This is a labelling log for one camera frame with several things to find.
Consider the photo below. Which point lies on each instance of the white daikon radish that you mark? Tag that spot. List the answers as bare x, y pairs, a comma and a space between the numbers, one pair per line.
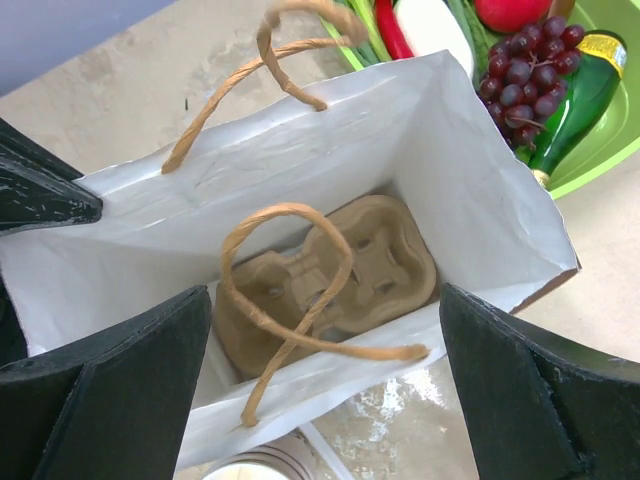
429, 26

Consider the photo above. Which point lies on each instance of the white straw on table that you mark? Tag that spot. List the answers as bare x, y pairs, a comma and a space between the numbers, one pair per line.
325, 451

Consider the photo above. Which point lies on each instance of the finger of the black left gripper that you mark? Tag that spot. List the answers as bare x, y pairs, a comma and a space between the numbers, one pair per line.
38, 189

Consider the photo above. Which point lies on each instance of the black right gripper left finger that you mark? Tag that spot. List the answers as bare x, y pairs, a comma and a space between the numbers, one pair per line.
112, 405

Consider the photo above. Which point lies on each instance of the green glass bottle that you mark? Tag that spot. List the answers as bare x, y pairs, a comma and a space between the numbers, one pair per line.
591, 89

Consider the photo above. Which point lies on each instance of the dark red grape bunch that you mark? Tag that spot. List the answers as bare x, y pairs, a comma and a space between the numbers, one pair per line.
527, 78

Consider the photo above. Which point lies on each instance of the brown pulp cup carrier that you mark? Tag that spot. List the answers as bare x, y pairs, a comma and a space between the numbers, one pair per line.
358, 268

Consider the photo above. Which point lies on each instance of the green plastic basket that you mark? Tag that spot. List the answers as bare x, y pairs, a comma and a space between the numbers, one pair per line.
449, 111

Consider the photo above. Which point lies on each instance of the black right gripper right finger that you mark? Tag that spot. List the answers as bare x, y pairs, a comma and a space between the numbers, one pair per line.
538, 405

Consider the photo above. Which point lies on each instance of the red apple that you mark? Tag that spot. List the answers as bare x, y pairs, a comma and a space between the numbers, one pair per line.
509, 16

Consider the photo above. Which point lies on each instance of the red chili pepper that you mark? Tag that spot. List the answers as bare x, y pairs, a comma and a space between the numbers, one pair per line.
390, 31

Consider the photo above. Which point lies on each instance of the stack of white paper cups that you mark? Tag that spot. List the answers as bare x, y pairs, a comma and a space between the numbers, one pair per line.
289, 457

